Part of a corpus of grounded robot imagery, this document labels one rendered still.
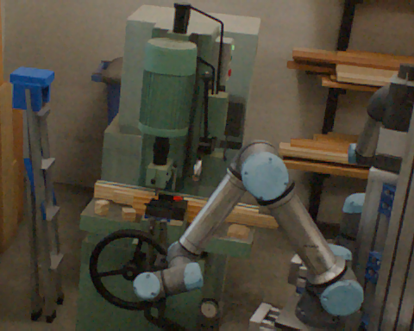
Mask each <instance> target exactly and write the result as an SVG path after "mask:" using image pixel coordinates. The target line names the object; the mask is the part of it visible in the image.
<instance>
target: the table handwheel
mask: <svg viewBox="0 0 414 331"><path fill-rule="evenodd" d="M121 238H135V239H139V240H138V243H137V246H136V250H135V255H133V257H132V258H131V260H128V261H127V262H126V263H125V265H124V267H123V268H122V269H117V270H112V271H105V272H98V270H97V262H98V257H99V254H100V253H101V252H102V250H103V249H104V248H105V247H106V245H108V244H109V243H111V242H112V241H113V240H117V239H121ZM143 241H145V242H146V243H149V244H150V245H152V246H153V248H154V249H155V250H156V251H157V252H158V253H159V254H160V255H165V256H167V253H168V251H167V249H166V248H165V245H164V244H163V243H162V242H160V241H159V240H157V239H156V238H154V237H153V236H152V235H150V234H148V233H146V232H144V231H141V230H137V229H129V228H126V229H118V230H116V231H113V232H110V234H107V235H105V236H104V237H103V238H102V239H101V240H99V242H98V243H97V244H96V246H95V247H94V249H92V251H91V255H90V259H89V273H90V277H91V281H92V284H93V286H94V288H95V289H97V291H98V292H99V293H100V295H101V297H102V298H103V299H105V300H106V301H107V302H110V303H112V304H114V305H115V306H117V307H119V308H122V309H126V310H131V311H141V310H146V309H149V308H152V307H149V306H142V305H141V302H138V303H134V302H128V301H124V300H121V299H119V298H117V297H116V296H115V295H113V294H112V293H111V292H109V291H107V290H106V289H105V287H104V286H103V283H102V281H101V280H100V278H101V277H107V276H115V275H122V276H123V277H124V278H125V279H127V280H128V281H134V280H135V279H136V278H137V277H138V276H140V274H141V262H142V260H143V259H144V257H145V255H146V254H145V253H140V250H141V245H142V242H143Z"/></svg>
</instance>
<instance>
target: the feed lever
mask: <svg viewBox="0 0 414 331"><path fill-rule="evenodd" d="M202 80H203V82H204V137H200V138H199V140H198V153H204V154H209V155H211V153H212V148H213V139H210V138H208V95H209V82H210V81H211V75H210V74H209V73H208V72H205V73H204V74H203V75H202Z"/></svg>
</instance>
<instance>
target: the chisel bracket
mask: <svg viewBox="0 0 414 331"><path fill-rule="evenodd" d="M172 167H173V159H171V158H167V164H166V165H154V164H153V161H151V164H150V165H149V167H147V173H146V183H145V185H149V186H154V187H160V188H165V187H166V184H167V183H168V181H169V179H170V177H171V176H172V172H171V168H172ZM153 178H157V179H156V180H155V181H156V182H155V184H151V182H150V181H151V179H153Z"/></svg>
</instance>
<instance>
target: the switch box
mask: <svg viewBox="0 0 414 331"><path fill-rule="evenodd" d="M233 43H234V40H233V39H231V38H223V44H222V57H221V68H220V79H219V85H226V82H228V78H229V69H230V65H231V61H230V55H232V52H231V51H232V50H231V47H232V45H233ZM219 45H220V37H218V38H217V39H216V40H215V45H214V53H212V61H211V64H212V65H213V66H214V67H215V68H216V76H215V83H214V84H216V81H217V68H218V56H219ZM229 63H230V64H229Z"/></svg>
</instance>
